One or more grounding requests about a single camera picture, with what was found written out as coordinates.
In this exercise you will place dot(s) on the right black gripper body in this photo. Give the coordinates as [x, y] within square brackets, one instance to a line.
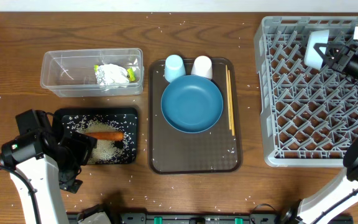
[344, 60]

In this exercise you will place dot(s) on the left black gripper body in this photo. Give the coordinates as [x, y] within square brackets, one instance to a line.
[78, 151]

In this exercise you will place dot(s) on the light blue bowl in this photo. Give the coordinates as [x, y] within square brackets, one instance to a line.
[312, 58]

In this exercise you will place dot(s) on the pile of white rice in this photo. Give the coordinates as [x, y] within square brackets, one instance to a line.
[107, 152]

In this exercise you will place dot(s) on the orange carrot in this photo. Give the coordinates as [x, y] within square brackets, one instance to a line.
[107, 136]

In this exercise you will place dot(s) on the white wrapper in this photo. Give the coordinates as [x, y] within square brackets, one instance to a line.
[112, 74]

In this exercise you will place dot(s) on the dark blue plate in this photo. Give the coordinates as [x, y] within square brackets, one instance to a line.
[192, 104]

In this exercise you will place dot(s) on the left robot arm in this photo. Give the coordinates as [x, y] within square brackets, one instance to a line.
[41, 167]

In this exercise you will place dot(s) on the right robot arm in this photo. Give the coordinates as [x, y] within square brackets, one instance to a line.
[341, 192]

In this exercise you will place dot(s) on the grey dishwasher rack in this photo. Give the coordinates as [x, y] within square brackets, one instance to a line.
[309, 117]

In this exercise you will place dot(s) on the black plastic tray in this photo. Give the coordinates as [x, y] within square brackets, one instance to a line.
[59, 127]

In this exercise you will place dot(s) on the clear plastic container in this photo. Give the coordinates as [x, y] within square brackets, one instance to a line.
[93, 72]

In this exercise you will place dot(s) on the wooden chopstick left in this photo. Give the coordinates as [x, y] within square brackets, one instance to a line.
[228, 99]

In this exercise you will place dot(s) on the wooden chopstick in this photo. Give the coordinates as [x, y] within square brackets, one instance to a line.
[228, 99]

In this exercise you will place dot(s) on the wooden chopstick right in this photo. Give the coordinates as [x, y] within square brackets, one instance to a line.
[230, 99]

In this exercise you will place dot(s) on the light blue cup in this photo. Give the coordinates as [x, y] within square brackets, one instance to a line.
[174, 68]

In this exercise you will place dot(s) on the white cup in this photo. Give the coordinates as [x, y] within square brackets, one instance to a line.
[202, 67]

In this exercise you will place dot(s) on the dark brown serving tray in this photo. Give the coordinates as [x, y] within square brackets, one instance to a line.
[217, 149]

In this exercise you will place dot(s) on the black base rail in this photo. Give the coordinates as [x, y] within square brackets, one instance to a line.
[134, 218]

